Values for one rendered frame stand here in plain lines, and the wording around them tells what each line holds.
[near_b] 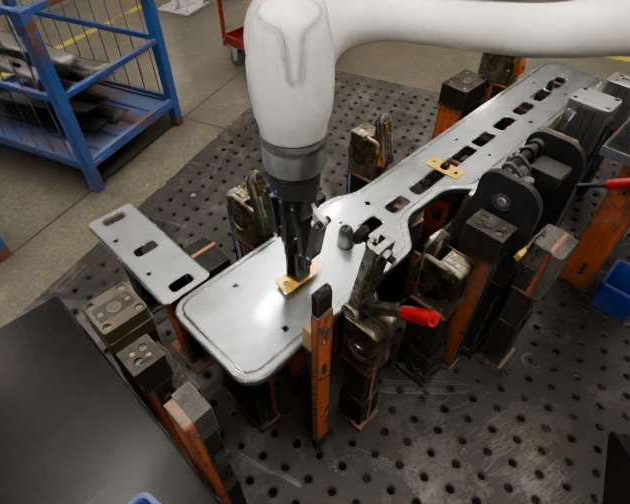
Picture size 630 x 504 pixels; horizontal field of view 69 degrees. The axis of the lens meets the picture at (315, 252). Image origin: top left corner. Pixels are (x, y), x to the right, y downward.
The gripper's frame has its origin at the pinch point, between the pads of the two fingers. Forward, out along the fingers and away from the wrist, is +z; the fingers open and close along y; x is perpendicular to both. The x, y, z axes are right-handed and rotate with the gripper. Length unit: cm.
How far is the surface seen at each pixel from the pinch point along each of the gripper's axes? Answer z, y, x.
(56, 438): 2.0, 1.1, 43.2
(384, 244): -16.6, -16.9, 0.0
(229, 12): 106, 343, -235
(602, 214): 11, -31, -65
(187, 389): -14.8, -14.7, 29.4
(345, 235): 1.2, -0.9, -11.4
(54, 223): 106, 178, 8
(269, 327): 5.0, -4.1, 10.6
